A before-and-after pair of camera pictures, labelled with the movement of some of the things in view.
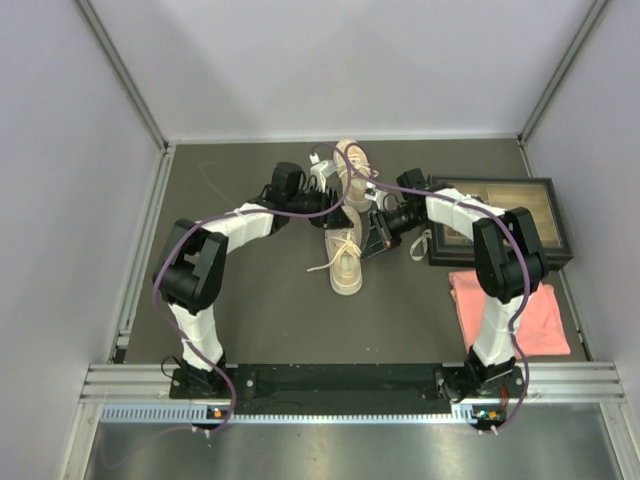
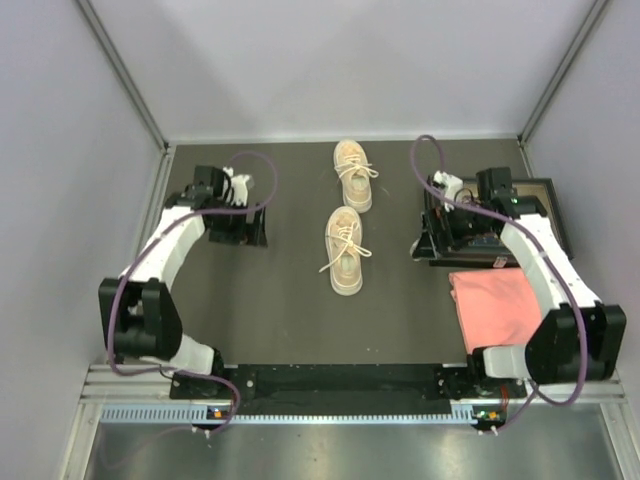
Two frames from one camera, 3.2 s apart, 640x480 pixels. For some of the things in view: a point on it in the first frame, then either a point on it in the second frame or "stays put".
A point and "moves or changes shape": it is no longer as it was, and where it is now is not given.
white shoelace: (347, 243) moves or changes shape
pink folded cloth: (539, 331) stays put
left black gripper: (336, 219) to (249, 233)
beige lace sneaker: (344, 249) stays put
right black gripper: (381, 236) to (438, 219)
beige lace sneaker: (352, 163) stays put
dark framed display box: (536, 195) stays put
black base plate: (350, 389) stays put
